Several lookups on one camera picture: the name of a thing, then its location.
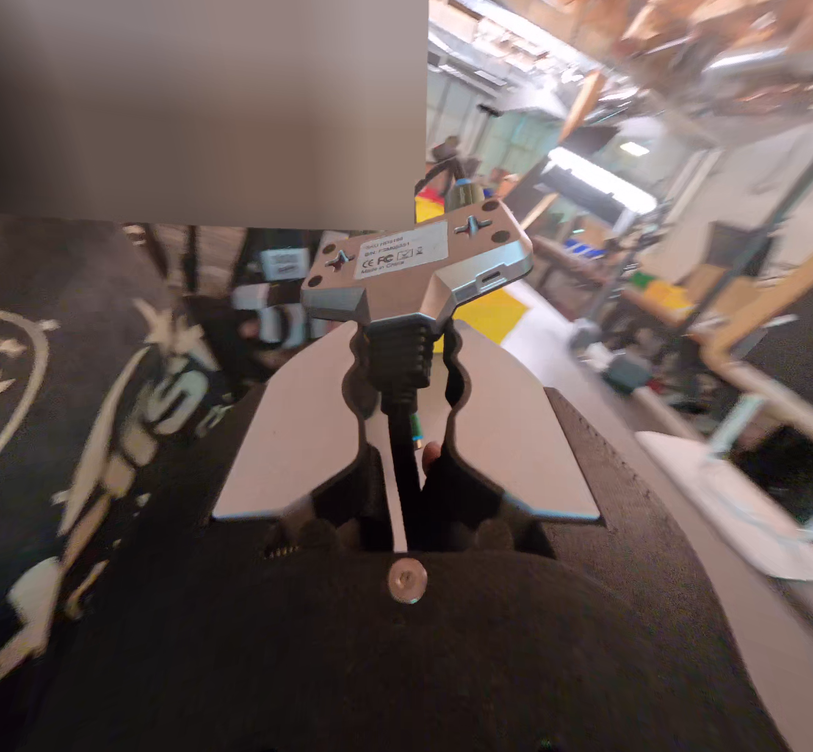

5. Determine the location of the person's dark printed sweatshirt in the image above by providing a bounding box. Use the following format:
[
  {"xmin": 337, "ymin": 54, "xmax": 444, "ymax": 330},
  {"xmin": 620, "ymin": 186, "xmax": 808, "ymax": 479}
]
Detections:
[{"xmin": 0, "ymin": 219, "xmax": 274, "ymax": 752}]

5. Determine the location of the softbox studio light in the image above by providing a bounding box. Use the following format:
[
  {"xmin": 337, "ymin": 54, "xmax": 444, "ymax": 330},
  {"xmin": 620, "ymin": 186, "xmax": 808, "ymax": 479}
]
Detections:
[{"xmin": 545, "ymin": 146, "xmax": 659, "ymax": 215}]

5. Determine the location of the yellow plastic bin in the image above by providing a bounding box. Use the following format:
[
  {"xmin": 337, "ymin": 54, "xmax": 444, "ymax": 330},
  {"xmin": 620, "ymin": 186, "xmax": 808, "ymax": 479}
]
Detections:
[{"xmin": 416, "ymin": 190, "xmax": 529, "ymax": 345}]

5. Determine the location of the black braided hub cable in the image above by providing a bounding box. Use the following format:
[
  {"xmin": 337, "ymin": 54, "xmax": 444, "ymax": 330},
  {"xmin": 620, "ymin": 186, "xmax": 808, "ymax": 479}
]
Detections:
[{"xmin": 363, "ymin": 313, "xmax": 438, "ymax": 553}]

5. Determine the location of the green plug hdmi cable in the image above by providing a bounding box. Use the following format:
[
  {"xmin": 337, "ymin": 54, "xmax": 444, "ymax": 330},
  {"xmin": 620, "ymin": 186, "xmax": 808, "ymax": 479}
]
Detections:
[{"xmin": 415, "ymin": 155, "xmax": 487, "ymax": 212}]

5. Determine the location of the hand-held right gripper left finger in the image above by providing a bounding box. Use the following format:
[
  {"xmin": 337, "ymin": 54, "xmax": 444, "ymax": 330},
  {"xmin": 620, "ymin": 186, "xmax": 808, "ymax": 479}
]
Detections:
[{"xmin": 211, "ymin": 320, "xmax": 368, "ymax": 521}]

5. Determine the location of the clear acrylic stand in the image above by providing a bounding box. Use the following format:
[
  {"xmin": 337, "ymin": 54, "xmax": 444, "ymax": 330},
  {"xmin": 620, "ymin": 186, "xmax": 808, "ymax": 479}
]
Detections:
[{"xmin": 699, "ymin": 393, "xmax": 772, "ymax": 470}]

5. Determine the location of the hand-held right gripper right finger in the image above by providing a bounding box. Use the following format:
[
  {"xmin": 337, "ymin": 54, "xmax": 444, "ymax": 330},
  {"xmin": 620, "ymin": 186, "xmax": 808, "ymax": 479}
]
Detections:
[{"xmin": 445, "ymin": 323, "xmax": 602, "ymax": 522}]

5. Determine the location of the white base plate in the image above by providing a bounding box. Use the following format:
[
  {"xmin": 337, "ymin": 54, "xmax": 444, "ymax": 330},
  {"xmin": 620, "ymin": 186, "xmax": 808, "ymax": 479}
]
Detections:
[{"xmin": 635, "ymin": 430, "xmax": 813, "ymax": 580}]

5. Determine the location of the grey box device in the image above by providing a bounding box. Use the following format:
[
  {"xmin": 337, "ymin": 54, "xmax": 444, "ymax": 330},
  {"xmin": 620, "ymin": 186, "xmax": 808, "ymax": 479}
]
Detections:
[{"xmin": 603, "ymin": 351, "xmax": 656, "ymax": 396}]

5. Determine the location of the grey hdmi hub box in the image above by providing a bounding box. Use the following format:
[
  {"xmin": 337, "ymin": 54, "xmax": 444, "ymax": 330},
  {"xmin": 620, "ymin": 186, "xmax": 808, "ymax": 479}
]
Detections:
[{"xmin": 300, "ymin": 196, "xmax": 534, "ymax": 329}]

